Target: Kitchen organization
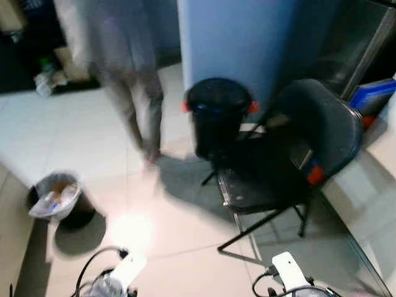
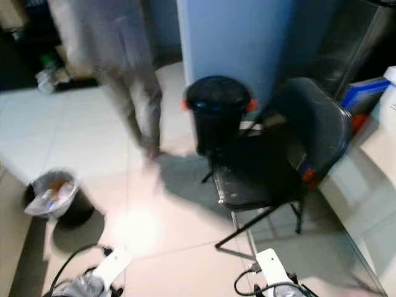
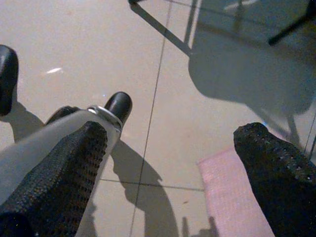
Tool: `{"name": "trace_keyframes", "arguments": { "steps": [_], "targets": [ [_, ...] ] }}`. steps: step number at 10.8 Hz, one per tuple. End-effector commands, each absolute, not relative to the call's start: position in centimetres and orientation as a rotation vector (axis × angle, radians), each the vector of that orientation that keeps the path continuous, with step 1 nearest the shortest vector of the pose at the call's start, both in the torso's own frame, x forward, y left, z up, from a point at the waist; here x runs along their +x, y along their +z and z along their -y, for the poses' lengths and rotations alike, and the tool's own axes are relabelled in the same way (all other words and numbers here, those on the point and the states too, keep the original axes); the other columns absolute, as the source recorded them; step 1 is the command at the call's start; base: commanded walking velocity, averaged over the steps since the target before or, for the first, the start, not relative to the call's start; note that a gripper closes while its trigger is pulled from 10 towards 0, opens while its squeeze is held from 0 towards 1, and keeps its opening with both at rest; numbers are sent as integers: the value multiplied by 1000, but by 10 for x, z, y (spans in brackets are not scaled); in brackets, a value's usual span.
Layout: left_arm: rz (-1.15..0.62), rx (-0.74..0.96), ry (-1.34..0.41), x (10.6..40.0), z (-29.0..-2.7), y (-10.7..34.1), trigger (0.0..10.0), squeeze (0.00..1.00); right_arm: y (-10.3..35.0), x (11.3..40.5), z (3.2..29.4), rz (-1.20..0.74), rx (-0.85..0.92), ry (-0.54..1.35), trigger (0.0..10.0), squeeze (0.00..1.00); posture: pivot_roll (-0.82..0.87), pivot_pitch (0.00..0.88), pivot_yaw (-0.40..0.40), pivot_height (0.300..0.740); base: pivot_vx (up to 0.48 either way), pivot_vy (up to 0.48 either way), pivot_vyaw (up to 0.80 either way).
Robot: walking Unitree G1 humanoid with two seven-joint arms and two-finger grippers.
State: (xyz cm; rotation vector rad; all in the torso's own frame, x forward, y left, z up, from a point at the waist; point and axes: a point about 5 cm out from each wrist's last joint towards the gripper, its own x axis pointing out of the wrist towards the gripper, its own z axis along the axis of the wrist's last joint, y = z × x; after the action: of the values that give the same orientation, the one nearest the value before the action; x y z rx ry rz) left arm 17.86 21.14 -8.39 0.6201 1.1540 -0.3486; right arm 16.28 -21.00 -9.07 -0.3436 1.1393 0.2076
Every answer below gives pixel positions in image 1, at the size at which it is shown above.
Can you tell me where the blue plastic crate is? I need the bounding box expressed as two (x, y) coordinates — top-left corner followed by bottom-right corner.
(348, 79), (396, 118)

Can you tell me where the black folding chair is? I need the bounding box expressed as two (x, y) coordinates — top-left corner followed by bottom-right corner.
(201, 79), (366, 256)

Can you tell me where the dark glass metal cabinet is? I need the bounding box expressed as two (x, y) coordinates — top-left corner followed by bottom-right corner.
(309, 0), (396, 100)

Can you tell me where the black lidded trash bin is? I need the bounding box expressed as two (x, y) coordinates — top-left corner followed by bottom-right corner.
(183, 77), (260, 163)

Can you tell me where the person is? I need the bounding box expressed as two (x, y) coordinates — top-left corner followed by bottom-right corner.
(53, 0), (166, 165)

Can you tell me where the waste bin with white liner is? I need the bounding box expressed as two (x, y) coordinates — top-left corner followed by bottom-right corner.
(26, 172), (97, 230)

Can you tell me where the crumpled clear plastic bag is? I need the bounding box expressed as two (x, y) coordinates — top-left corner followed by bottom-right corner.
(34, 59), (69, 97)

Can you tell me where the brown cardboard box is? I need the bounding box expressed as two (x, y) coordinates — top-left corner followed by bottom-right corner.
(0, 0), (27, 33)

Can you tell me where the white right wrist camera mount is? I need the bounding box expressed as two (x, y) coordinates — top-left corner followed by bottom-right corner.
(272, 251), (310, 295)

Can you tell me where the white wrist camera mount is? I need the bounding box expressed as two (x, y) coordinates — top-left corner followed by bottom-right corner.
(108, 251), (148, 291)
(272, 251), (310, 295)

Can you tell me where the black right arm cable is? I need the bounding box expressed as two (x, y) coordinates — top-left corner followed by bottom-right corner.
(252, 266), (279, 297)

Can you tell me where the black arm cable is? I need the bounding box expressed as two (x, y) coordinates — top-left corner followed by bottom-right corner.
(74, 246), (129, 297)
(252, 266), (279, 297)

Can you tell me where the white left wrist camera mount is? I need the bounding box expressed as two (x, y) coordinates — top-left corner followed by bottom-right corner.
(108, 251), (148, 291)

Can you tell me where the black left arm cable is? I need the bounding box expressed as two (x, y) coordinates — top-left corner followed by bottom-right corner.
(74, 246), (129, 297)

